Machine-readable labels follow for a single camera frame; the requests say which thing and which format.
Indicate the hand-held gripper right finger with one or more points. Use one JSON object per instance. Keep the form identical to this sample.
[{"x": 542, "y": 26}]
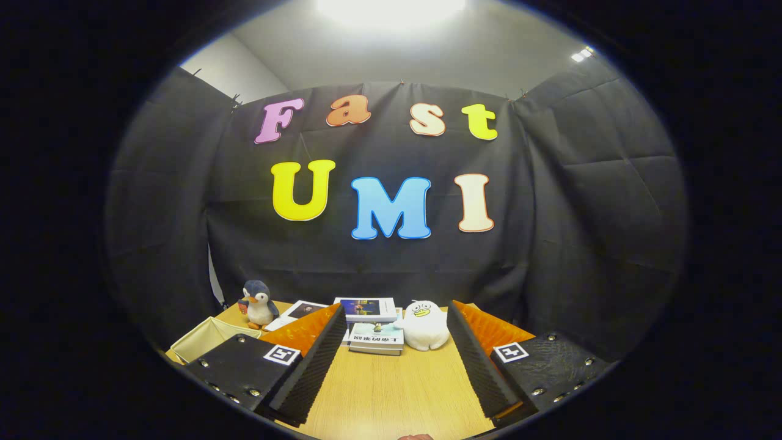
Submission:
[{"x": 479, "y": 366}]

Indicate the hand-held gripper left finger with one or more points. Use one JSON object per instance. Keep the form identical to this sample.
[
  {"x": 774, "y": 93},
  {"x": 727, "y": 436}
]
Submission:
[{"x": 314, "y": 366}]

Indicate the beige fabric storage box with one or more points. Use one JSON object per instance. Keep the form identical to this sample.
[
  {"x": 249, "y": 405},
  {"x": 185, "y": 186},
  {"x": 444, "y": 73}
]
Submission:
[{"x": 208, "y": 339}]

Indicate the book with portrait cover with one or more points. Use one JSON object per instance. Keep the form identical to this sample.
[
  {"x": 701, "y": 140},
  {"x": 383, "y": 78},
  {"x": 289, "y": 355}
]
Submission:
[{"x": 299, "y": 310}]

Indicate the thick white book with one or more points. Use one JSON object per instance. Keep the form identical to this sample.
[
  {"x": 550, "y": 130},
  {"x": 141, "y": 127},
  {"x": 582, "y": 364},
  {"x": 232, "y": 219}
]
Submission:
[{"x": 376, "y": 351}]

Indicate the white duck plush toy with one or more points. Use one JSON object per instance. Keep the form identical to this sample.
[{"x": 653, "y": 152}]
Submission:
[{"x": 421, "y": 330}]

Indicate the book with blue picture cover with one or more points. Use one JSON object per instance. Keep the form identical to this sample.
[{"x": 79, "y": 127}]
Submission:
[{"x": 366, "y": 307}]

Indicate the penguin plush toy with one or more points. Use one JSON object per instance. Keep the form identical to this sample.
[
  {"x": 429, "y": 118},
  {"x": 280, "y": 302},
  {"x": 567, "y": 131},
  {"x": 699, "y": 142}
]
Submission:
[{"x": 259, "y": 305}]

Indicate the black backdrop cloth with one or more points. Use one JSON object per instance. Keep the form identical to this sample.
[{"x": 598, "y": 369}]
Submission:
[{"x": 580, "y": 201}]

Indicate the small ceiling light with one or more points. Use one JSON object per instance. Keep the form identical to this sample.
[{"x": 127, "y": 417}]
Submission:
[{"x": 581, "y": 54}]

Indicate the large ceiling light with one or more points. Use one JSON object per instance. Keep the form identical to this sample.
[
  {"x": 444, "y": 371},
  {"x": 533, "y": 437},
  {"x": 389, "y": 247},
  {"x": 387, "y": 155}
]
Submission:
[{"x": 391, "y": 12}]

